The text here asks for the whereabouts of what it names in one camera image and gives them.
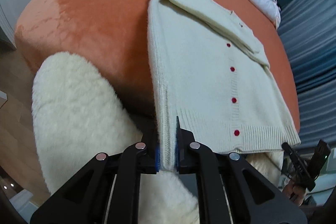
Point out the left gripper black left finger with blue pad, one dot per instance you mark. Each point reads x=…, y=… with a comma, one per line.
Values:
x=105, y=190

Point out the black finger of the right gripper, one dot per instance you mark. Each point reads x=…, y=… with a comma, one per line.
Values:
x=308, y=171

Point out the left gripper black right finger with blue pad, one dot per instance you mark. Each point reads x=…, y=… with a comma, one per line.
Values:
x=230, y=190

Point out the cream knit cardigan red buttons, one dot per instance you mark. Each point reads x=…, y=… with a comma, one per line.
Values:
x=212, y=77

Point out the person's hand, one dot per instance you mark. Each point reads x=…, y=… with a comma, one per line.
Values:
x=295, y=193

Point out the blue grey curtain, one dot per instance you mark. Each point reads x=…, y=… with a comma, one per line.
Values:
x=307, y=31

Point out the orange velvet bed cover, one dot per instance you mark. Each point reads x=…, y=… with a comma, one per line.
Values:
x=112, y=35

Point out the white wardrobe doors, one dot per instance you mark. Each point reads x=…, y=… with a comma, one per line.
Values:
x=6, y=27

